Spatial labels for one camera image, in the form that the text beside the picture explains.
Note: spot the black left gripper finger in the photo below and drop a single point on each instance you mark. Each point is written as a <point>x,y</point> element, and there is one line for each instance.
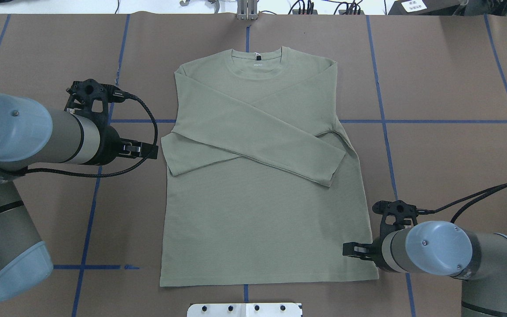
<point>149,151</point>

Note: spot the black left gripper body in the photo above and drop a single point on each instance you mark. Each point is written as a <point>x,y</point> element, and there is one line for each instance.
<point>109,144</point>

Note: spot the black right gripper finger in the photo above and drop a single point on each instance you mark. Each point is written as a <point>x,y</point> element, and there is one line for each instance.
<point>348,249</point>

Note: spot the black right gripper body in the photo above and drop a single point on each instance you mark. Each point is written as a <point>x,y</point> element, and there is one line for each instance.
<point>378,251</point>

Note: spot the green long-sleeve shirt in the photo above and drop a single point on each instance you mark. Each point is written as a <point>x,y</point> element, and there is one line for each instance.
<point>263,183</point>

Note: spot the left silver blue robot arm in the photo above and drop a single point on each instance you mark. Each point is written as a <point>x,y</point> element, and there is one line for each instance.
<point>30,133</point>

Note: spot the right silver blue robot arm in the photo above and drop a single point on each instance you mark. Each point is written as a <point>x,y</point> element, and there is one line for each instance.
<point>441,248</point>

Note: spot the brown table cover mat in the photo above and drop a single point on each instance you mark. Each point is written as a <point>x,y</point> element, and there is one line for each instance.
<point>423,100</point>

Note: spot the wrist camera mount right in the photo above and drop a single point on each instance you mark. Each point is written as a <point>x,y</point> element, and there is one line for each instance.
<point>397,215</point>

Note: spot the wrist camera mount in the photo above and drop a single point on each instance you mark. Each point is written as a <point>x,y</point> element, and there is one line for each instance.
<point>90,99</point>
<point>397,215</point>

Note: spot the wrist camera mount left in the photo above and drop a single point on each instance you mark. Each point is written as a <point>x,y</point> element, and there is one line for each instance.
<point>90,99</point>

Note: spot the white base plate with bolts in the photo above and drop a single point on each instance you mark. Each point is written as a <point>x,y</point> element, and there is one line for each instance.
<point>256,309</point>

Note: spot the grey aluminium post bracket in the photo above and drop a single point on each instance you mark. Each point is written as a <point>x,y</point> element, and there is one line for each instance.
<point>247,10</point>

